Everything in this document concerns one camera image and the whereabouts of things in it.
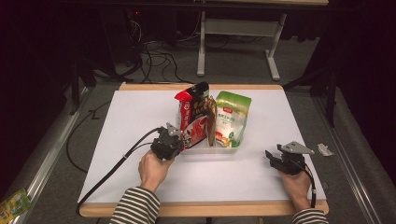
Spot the gold seasoning packet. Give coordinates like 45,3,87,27
205,95,219,147

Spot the wooden table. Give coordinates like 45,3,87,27
78,81,330,218

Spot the clear plastic container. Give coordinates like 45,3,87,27
175,110,245,156

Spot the black floor cable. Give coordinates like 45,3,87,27
65,99,112,174

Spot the green and white food packet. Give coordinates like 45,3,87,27
214,90,253,149

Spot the red and black food packet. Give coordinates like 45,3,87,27
174,81,211,151

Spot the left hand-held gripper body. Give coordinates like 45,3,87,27
149,121,185,161

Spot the person's left hand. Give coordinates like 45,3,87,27
137,148,176,193

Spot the left hand-held gripper cable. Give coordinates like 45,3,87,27
76,126,163,217

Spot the white metal desk frame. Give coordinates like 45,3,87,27
196,10,288,82

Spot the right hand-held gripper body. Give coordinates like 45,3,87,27
275,141,316,176

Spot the green and yellow packet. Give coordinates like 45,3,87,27
0,188,33,224

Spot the black stand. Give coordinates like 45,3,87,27
68,55,98,117
281,65,340,128

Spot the crumpled white paper scrap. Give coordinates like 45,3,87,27
316,142,336,158

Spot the person's right hand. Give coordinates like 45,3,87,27
277,169,313,213

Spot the white table sheet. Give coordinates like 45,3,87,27
78,89,328,205

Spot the tangle of black cables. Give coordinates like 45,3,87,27
124,18,194,85

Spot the metal floor rail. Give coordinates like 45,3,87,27
312,95,383,224
8,86,91,224

